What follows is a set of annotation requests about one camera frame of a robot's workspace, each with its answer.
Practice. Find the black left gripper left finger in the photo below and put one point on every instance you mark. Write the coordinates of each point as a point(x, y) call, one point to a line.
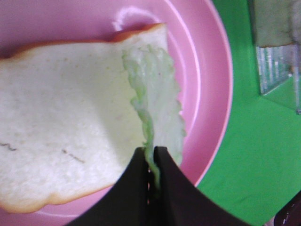
point(125, 204)

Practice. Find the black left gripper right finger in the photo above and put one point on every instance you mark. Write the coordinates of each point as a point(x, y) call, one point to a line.
point(181, 203)

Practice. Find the toast bread slice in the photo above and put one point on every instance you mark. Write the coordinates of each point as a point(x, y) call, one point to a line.
point(67, 127)

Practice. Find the green lettuce leaf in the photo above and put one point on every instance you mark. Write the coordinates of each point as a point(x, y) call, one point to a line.
point(151, 75)

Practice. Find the green tablecloth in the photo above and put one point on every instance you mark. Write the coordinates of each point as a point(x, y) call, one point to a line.
point(257, 169)

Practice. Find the pink plate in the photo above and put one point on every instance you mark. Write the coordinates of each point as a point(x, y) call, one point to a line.
point(196, 41)

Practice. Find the clear plastic tray right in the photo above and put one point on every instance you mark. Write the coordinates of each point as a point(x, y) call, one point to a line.
point(279, 70)

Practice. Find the upright bread slice right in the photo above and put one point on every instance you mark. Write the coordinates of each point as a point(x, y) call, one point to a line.
point(276, 22)

